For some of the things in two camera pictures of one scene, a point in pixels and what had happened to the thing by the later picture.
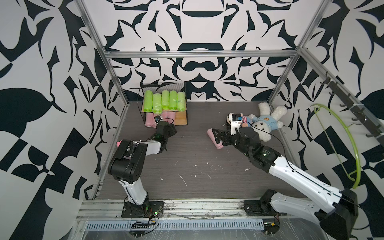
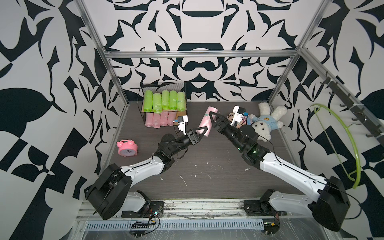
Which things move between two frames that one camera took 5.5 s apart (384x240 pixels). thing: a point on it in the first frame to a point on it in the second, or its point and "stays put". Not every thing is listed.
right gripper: x=228 y=135 to x=221 y=122
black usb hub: x=140 y=226 stays put
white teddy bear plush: x=265 y=122 stays put
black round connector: x=272 y=227 stays put
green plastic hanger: x=358 y=174 stays put
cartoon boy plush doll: x=247 y=121 to x=230 y=116
